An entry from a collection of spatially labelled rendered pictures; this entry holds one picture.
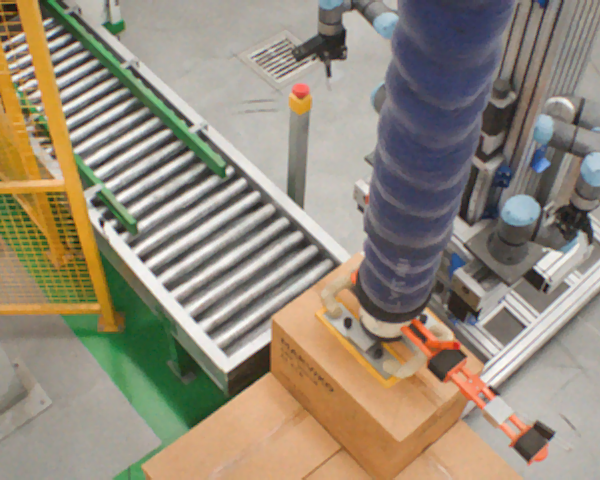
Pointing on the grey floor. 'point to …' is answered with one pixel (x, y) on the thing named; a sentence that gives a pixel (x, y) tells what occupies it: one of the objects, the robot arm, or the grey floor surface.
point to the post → (298, 128)
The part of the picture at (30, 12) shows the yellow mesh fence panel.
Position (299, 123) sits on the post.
